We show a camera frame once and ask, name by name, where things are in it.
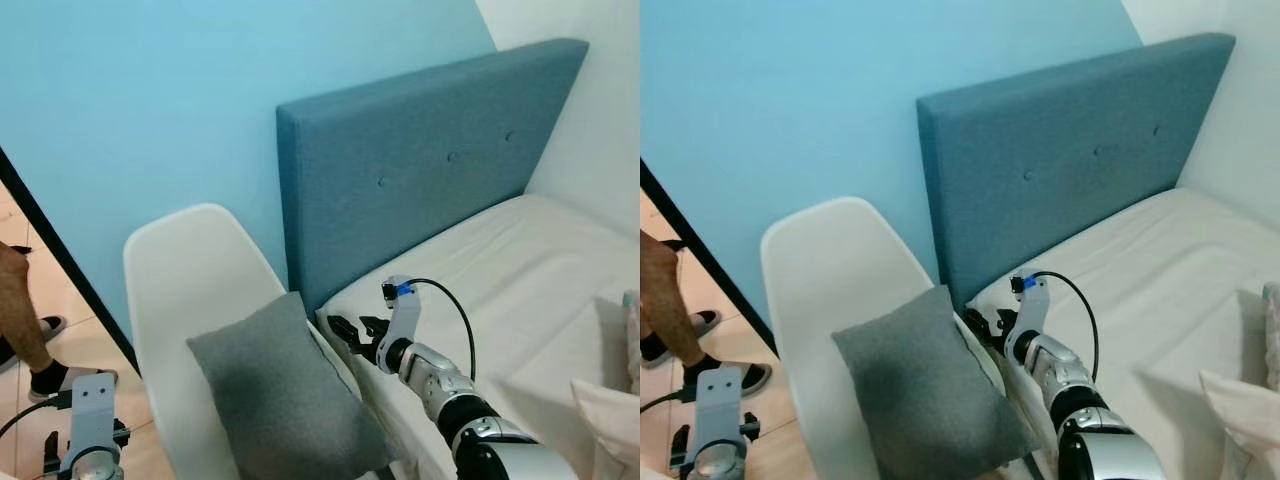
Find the grey fabric pillow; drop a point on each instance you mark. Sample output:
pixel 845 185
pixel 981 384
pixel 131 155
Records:
pixel 280 390
pixel 925 385

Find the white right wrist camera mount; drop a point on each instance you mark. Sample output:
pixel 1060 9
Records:
pixel 1032 305
pixel 405 310

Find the white plastic shell chair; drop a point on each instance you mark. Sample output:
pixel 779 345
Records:
pixel 835 260
pixel 195 270

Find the cream bed pillow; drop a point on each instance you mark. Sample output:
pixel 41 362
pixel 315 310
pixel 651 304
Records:
pixel 1245 425
pixel 610 430

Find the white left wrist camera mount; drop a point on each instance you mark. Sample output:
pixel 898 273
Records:
pixel 92 410
pixel 722 400

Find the pale patterned pillow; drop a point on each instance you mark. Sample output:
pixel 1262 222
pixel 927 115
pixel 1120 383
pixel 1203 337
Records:
pixel 632 340
pixel 1272 335

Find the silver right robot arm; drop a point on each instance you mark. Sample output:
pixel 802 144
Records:
pixel 1085 405
pixel 470 415

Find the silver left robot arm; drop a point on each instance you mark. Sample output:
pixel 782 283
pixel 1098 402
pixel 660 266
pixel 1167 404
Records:
pixel 718 465
pixel 92 468

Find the white bed mattress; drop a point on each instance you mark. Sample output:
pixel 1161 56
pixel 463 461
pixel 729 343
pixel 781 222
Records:
pixel 1170 270
pixel 530 280

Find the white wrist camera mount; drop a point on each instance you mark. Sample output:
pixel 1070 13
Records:
pixel 92 410
pixel 405 310
pixel 1032 305
pixel 722 400

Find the black sock foot in slipper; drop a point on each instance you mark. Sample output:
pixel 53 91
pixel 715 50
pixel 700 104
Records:
pixel 50 380
pixel 705 372
pixel 48 328
pixel 705 322

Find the blue-grey upholstered headboard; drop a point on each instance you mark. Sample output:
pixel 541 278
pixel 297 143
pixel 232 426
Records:
pixel 1070 140
pixel 420 150

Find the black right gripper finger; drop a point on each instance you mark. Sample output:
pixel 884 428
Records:
pixel 990 345
pixel 356 352
pixel 975 322
pixel 342 330

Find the person bare leg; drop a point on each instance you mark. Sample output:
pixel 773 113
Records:
pixel 22 300
pixel 668 295

